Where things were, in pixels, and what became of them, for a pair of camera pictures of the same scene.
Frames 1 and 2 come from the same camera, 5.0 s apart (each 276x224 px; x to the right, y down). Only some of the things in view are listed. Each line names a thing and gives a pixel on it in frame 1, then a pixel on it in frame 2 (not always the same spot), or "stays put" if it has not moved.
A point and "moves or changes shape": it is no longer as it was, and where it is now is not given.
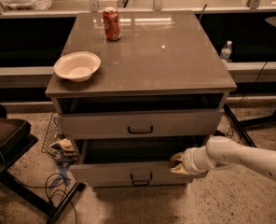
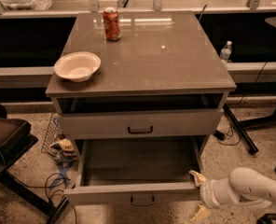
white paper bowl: (77, 66) stays put
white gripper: (188, 162) → (207, 192)
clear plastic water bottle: (227, 50) stays put
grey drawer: (142, 124) stays put
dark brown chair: (9, 138) stays put
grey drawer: (133, 162) moves or changes shape
